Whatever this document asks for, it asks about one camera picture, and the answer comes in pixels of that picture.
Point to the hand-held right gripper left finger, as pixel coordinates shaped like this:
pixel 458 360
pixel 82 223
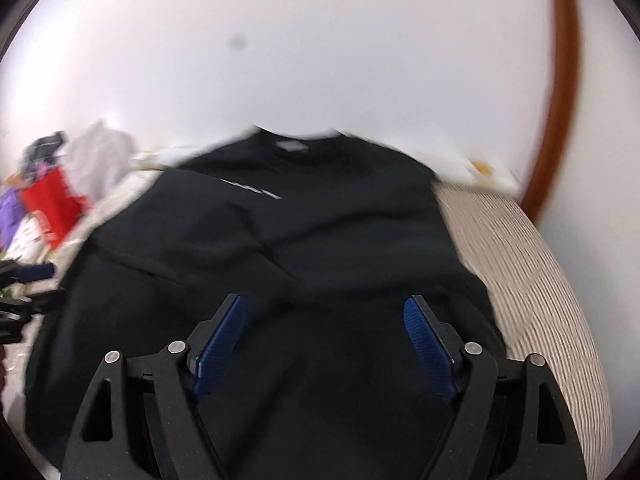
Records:
pixel 220 345

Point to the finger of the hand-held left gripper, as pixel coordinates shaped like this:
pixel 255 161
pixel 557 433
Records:
pixel 25 312
pixel 32 271

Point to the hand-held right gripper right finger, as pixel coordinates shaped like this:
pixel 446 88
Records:
pixel 430 350

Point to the black t-shirt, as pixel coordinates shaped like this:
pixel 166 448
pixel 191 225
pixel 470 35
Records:
pixel 300 220

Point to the white printed bag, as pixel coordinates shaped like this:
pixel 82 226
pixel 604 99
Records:
pixel 27 240

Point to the purple bag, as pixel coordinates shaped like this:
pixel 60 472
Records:
pixel 10 215

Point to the red shopping bag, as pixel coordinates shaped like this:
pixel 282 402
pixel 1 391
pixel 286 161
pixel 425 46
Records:
pixel 50 205

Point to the striped bedspread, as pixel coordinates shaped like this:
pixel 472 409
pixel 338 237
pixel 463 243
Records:
pixel 540 310

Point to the dark cloth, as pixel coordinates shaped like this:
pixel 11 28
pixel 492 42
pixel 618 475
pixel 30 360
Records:
pixel 46 147

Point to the white plastic bag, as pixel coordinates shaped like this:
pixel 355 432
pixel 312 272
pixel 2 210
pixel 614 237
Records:
pixel 100 155

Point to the brown wooden door frame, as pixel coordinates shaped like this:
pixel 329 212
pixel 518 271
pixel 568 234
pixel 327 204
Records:
pixel 565 60

